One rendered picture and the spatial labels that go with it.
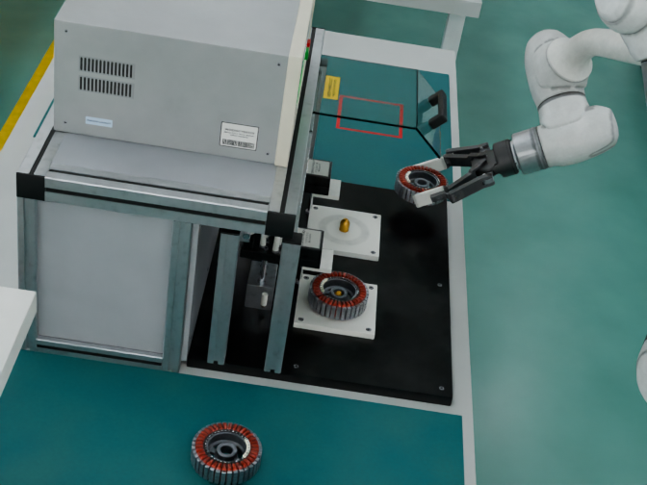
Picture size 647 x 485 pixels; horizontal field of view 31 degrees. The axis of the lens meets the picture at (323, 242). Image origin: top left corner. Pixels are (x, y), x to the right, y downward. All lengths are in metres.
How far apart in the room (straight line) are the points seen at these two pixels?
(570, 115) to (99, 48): 1.00
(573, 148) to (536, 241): 1.54
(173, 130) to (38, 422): 0.52
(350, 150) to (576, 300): 1.23
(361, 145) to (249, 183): 0.89
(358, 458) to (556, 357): 1.59
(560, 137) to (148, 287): 0.92
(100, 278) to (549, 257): 2.16
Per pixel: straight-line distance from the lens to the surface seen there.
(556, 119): 2.44
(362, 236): 2.40
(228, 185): 1.89
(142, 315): 2.02
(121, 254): 1.95
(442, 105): 2.34
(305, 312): 2.19
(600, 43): 2.35
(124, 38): 1.89
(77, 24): 1.90
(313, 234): 2.14
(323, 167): 2.34
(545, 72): 2.47
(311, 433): 2.00
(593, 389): 3.43
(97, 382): 2.05
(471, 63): 4.97
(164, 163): 1.93
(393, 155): 2.75
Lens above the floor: 2.16
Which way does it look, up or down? 36 degrees down
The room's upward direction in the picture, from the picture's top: 10 degrees clockwise
